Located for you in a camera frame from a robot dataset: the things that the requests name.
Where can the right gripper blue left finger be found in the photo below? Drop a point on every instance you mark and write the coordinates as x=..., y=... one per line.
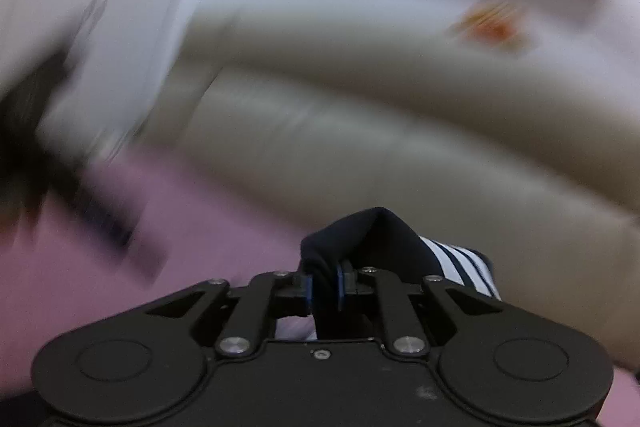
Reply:
x=304, y=285

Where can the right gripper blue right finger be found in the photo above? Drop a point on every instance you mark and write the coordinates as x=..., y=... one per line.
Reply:
x=346, y=284

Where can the navy blue striped hoodie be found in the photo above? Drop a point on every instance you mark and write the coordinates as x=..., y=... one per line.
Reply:
x=379, y=239

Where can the beige leather headboard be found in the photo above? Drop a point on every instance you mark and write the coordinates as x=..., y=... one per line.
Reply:
x=321, y=109

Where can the pink quilted bedspread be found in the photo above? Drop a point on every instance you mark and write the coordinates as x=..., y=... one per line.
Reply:
x=146, y=295

